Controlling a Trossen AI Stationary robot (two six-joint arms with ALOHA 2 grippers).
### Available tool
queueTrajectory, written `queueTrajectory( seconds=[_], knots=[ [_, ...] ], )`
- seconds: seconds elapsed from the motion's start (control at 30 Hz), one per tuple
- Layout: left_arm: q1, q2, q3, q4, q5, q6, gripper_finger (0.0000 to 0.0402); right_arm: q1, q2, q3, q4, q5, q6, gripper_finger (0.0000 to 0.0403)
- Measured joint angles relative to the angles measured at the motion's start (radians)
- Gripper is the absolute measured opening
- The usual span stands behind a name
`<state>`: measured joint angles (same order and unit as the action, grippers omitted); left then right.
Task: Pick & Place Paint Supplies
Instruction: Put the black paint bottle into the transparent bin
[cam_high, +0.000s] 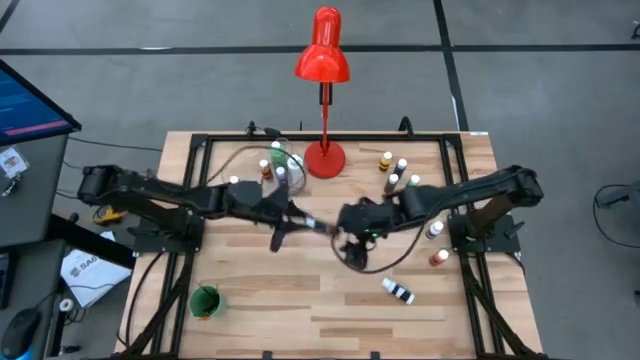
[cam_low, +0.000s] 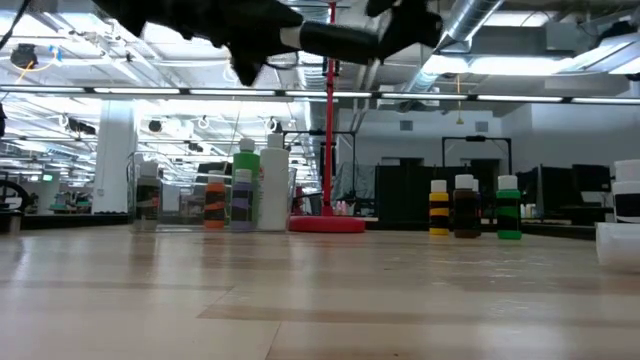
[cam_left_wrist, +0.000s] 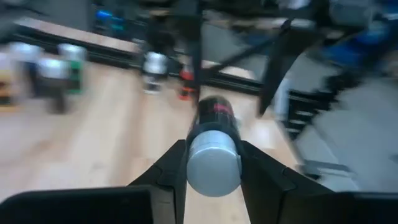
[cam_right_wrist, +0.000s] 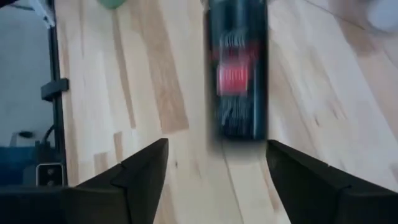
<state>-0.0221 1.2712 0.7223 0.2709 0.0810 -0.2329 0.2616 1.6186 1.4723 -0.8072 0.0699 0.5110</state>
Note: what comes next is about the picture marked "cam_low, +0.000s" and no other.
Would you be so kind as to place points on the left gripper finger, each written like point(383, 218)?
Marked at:
point(247, 65)
point(265, 15)

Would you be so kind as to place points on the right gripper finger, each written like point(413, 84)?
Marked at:
point(382, 6)
point(391, 42)

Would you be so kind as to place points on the large green paint bottle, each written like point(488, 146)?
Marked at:
point(246, 160)

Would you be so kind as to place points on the tall white bottle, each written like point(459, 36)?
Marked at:
point(274, 190)

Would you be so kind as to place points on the purple paint bottle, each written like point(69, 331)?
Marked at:
point(242, 205)

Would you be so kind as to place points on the orange paint bottle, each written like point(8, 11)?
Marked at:
point(215, 205)

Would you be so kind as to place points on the grey paint bottle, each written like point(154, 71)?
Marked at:
point(148, 200)

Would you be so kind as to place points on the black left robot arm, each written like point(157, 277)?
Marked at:
point(120, 12)

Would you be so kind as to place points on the blue paint bottle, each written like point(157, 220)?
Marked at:
point(478, 186)

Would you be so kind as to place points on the yellow paint bottle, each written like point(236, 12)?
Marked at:
point(439, 210)

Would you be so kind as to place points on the brown paint bottle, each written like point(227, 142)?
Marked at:
point(466, 210)

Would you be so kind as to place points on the small green paint bottle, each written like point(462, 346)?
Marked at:
point(508, 215)

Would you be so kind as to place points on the long ceiling light strip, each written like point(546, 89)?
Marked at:
point(135, 90)

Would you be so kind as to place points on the teal tarp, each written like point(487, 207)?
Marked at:
point(355, 180)

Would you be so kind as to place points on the black partition panels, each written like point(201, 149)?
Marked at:
point(420, 195)

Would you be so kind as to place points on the white pillar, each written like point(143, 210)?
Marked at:
point(115, 160)

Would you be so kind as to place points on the clear plastic bin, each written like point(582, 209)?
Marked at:
point(180, 222)

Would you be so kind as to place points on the red desk lamp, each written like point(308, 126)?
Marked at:
point(327, 225)

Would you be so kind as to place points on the green sign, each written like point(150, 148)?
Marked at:
point(48, 177)

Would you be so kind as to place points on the black wheel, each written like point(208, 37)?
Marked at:
point(12, 192)

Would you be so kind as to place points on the silver ventilation duct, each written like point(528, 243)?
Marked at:
point(470, 20)

